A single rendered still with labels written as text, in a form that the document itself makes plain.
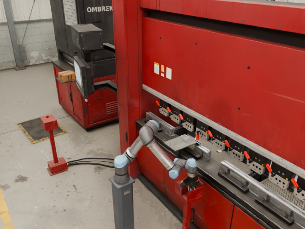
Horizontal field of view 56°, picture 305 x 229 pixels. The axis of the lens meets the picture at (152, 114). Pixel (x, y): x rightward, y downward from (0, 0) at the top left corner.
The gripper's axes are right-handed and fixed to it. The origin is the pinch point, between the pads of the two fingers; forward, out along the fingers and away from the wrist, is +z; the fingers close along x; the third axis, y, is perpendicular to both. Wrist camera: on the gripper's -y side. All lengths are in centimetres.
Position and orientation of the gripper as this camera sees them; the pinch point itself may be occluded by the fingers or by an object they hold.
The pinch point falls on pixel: (190, 193)
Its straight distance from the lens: 265.7
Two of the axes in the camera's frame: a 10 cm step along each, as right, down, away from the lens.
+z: 0.7, 8.8, 4.7
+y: 8.9, -2.7, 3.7
